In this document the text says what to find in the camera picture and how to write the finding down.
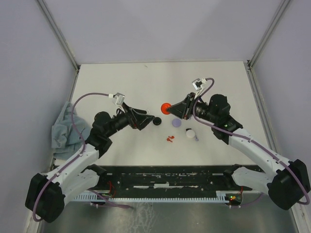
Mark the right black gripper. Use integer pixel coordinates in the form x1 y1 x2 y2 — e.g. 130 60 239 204
166 92 218 124

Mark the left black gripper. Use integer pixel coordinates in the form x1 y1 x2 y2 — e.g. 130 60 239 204
105 102 155 137

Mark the red earbud charging case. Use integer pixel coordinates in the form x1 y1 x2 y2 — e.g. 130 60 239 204
160 102 171 115

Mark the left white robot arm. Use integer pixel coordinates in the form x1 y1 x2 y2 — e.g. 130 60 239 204
25 106 155 223

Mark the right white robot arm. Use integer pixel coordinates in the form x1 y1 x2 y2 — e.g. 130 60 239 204
166 93 311 210

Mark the purple earbud charging case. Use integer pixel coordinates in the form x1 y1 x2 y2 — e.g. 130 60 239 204
172 118 182 128

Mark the black earbud charging case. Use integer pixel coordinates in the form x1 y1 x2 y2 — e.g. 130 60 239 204
153 117 162 126

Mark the white earbud charging case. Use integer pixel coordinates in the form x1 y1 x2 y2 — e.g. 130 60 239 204
186 130 196 138

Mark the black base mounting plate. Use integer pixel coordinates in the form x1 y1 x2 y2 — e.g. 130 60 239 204
94 166 241 191

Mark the blue-grey cloth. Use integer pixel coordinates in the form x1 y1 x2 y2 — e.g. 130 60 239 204
51 101 91 160

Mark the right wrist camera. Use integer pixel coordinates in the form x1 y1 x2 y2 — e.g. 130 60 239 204
192 78 207 99

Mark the white slotted cable duct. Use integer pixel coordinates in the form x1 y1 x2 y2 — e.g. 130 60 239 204
74 188 228 203

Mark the right aluminium frame post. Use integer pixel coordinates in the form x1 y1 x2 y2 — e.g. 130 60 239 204
247 0 292 69

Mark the aluminium frame post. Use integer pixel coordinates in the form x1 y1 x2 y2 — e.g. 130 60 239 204
36 0 80 71
247 0 292 69

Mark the left aluminium frame post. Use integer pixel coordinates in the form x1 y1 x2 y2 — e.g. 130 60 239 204
36 0 80 71

